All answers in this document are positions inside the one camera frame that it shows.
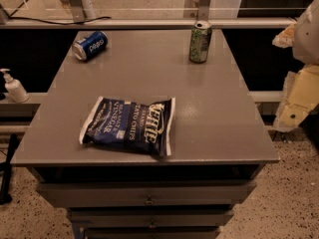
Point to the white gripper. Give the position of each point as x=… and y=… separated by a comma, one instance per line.
x=307, y=37

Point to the green soda can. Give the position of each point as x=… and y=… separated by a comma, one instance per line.
x=199, y=41

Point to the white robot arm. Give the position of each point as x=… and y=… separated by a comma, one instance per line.
x=306, y=37

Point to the blue Kettle chip bag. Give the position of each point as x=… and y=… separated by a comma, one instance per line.
x=130, y=126

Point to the blue Pepsi can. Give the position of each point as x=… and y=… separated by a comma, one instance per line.
x=88, y=47

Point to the white pump bottle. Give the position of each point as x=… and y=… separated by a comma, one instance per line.
x=14, y=87

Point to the black stand left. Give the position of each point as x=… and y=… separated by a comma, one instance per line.
x=6, y=168

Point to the metal railing frame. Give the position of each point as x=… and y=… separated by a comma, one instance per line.
x=47, y=14

